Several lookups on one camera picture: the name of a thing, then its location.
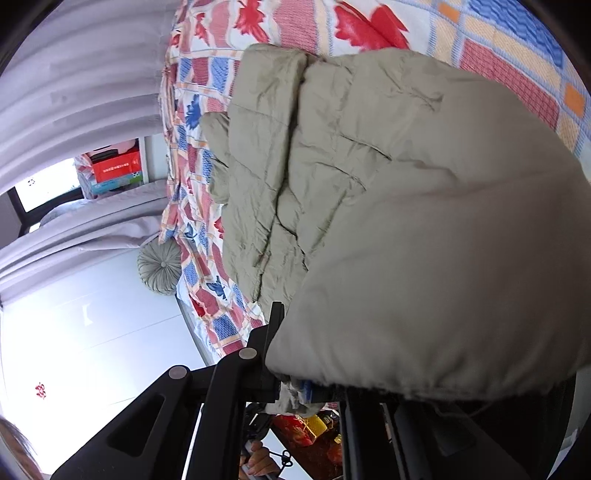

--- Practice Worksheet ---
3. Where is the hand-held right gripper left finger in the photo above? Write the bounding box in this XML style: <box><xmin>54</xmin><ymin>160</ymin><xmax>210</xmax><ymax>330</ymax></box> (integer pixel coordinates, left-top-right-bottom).
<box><xmin>51</xmin><ymin>302</ymin><xmax>283</xmax><ymax>480</ymax></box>

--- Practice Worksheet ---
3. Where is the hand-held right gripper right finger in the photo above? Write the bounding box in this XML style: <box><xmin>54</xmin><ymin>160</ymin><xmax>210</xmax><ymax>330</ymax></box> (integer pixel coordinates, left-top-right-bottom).
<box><xmin>302</xmin><ymin>378</ymin><xmax>577</xmax><ymax>480</ymax></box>

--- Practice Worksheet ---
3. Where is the khaki puffer jacket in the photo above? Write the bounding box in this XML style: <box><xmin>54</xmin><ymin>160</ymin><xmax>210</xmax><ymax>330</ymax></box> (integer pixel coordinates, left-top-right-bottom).
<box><xmin>202</xmin><ymin>44</ymin><xmax>591</xmax><ymax>416</ymax></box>

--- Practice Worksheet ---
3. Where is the person's left hand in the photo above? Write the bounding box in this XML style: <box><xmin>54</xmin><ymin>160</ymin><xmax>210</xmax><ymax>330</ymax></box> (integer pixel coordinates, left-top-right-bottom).
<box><xmin>239</xmin><ymin>440</ymin><xmax>283</xmax><ymax>477</ymax></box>

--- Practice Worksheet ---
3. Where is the red gold printed cloth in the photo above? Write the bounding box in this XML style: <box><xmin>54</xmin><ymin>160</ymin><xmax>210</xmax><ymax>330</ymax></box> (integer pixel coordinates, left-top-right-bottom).
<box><xmin>272</xmin><ymin>413</ymin><xmax>345</xmax><ymax>462</ymax></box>

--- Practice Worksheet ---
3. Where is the round green pleated cushion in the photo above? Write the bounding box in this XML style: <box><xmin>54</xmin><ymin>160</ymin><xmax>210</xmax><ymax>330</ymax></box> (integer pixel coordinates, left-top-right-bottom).
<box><xmin>137</xmin><ymin>240</ymin><xmax>184</xmax><ymax>295</ymax></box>

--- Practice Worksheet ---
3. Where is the person's head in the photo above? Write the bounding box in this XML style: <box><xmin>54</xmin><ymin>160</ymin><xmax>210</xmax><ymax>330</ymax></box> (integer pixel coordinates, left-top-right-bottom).
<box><xmin>0</xmin><ymin>415</ymin><xmax>44</xmax><ymax>480</ymax></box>

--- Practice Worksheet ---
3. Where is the grey curtain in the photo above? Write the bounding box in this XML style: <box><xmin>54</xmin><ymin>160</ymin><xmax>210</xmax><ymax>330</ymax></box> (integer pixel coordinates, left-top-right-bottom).
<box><xmin>0</xmin><ymin>180</ymin><xmax>174</xmax><ymax>308</ymax></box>
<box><xmin>0</xmin><ymin>0</ymin><xmax>185</xmax><ymax>188</ymax></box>

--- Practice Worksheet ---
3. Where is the blue box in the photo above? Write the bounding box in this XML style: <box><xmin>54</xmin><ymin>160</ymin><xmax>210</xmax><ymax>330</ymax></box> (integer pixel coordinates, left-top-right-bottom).
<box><xmin>85</xmin><ymin>178</ymin><xmax>144</xmax><ymax>199</ymax></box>

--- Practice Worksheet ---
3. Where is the red box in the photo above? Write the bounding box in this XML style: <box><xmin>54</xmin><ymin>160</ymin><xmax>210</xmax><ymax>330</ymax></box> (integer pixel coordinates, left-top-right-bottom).
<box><xmin>91</xmin><ymin>151</ymin><xmax>142</xmax><ymax>184</ymax></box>

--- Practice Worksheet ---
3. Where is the window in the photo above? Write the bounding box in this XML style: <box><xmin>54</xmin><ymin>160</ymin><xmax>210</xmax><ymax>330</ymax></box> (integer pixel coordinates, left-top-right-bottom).
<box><xmin>7</xmin><ymin>157</ymin><xmax>88</xmax><ymax>234</ymax></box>

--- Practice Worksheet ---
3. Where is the pink suitcase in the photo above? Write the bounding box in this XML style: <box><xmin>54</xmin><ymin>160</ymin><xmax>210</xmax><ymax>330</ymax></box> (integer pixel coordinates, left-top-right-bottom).
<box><xmin>90</xmin><ymin>138</ymin><xmax>139</xmax><ymax>160</ymax></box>

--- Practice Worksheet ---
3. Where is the leaf-print checked quilt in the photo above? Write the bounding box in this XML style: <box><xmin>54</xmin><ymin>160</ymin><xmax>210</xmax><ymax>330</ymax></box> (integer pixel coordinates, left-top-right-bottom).
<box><xmin>157</xmin><ymin>0</ymin><xmax>591</xmax><ymax>361</ymax></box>

